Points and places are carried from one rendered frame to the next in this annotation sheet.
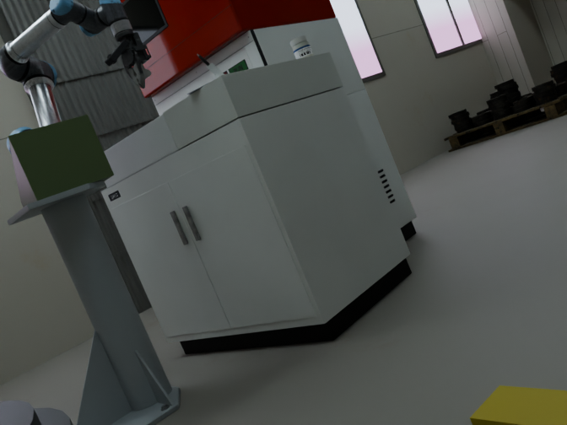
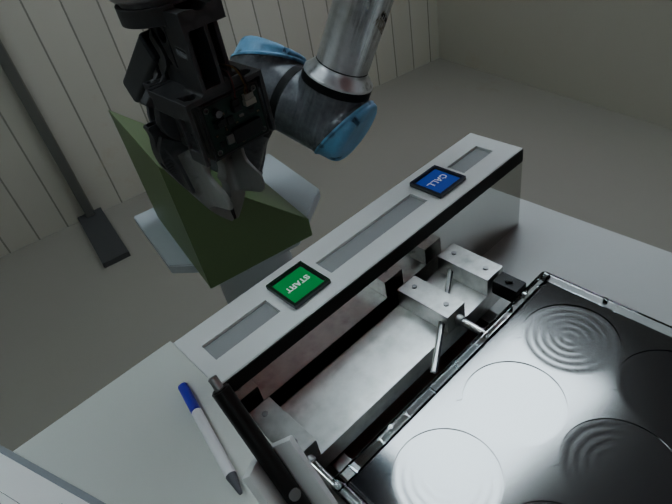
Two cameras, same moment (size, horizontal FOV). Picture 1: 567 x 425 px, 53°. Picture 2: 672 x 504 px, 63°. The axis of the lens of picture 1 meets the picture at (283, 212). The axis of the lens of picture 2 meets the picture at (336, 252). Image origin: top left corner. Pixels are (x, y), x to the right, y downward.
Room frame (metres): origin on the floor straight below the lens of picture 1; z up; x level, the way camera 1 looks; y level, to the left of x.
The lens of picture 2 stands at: (2.40, -0.13, 1.39)
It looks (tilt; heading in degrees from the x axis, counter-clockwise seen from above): 39 degrees down; 101
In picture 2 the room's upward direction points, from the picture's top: 12 degrees counter-clockwise
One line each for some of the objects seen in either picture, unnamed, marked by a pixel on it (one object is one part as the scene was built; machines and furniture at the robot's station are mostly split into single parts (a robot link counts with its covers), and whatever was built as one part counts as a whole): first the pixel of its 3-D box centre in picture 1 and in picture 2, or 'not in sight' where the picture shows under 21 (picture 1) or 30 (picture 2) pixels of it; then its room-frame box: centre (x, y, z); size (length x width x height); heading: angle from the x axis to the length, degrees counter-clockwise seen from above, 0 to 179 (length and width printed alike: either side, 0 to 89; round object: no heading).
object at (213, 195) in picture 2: (144, 74); (216, 192); (2.22, 0.28, 1.14); 0.06 x 0.03 x 0.09; 136
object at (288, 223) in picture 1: (253, 231); not in sight; (2.43, 0.15, 0.41); 0.96 x 0.64 x 0.82; 46
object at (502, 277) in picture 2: not in sight; (509, 286); (2.51, 0.38, 0.90); 0.04 x 0.02 x 0.03; 136
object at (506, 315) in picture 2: not in sight; (455, 366); (2.43, 0.26, 0.90); 0.38 x 0.01 x 0.01; 46
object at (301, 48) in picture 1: (302, 50); not in sight; (2.33, -0.32, 1.01); 0.07 x 0.07 x 0.10
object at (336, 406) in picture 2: not in sight; (391, 356); (2.35, 0.31, 0.87); 0.36 x 0.08 x 0.03; 46
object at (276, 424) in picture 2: not in sight; (282, 434); (2.24, 0.19, 0.89); 0.08 x 0.03 x 0.03; 136
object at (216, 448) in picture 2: not in sight; (208, 434); (2.19, 0.14, 0.97); 0.14 x 0.01 x 0.01; 126
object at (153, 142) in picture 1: (141, 151); (377, 271); (2.34, 0.43, 0.89); 0.55 x 0.09 x 0.14; 46
